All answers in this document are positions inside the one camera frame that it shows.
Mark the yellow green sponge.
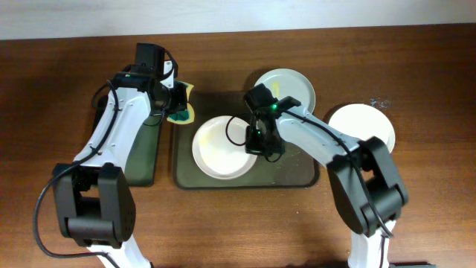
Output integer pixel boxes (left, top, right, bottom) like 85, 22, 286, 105
167, 81, 195, 125

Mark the white round plate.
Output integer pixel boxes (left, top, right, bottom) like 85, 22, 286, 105
192, 115, 257, 180

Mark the grey round plate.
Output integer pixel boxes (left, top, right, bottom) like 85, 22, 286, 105
255, 68, 316, 112

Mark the pink round plate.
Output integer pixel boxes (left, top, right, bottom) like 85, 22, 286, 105
328, 103, 396, 153

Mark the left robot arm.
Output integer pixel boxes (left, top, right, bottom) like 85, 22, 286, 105
48, 60, 192, 267

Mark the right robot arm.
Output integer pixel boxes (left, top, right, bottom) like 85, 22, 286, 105
245, 96, 408, 267

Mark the dark green water tray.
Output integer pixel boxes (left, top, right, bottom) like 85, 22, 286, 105
76, 88, 164, 187

